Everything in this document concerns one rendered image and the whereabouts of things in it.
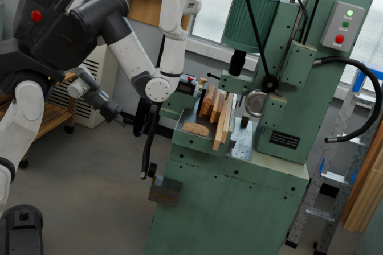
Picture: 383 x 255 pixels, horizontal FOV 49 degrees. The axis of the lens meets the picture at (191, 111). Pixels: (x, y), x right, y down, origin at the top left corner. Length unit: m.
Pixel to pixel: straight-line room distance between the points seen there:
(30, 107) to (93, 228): 1.07
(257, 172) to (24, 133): 0.90
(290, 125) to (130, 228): 1.15
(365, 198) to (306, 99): 1.44
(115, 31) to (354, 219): 2.30
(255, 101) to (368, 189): 1.50
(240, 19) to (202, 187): 0.71
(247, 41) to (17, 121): 0.90
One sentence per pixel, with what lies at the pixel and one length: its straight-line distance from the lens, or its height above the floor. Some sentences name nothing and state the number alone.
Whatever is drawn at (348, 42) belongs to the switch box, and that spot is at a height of 1.36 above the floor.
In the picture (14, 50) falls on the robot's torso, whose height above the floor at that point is 1.10.
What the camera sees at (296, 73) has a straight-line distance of 1.60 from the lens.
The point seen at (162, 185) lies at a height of 0.62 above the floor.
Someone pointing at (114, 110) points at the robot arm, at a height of 0.81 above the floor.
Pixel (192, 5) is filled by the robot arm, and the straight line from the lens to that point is 1.24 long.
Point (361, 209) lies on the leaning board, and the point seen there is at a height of 0.18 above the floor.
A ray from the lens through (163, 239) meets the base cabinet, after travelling 1.98.
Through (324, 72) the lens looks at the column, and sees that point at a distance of 1.70.
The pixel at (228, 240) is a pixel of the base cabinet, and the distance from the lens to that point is 1.93.
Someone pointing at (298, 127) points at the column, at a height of 0.96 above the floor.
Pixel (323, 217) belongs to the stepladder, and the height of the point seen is 0.27.
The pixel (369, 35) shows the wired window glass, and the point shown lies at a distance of 3.13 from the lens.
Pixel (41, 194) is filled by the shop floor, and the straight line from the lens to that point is 2.61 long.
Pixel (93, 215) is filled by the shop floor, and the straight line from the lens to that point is 2.50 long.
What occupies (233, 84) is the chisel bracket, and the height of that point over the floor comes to 1.04.
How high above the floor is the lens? 1.58
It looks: 23 degrees down
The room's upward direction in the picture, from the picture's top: 15 degrees clockwise
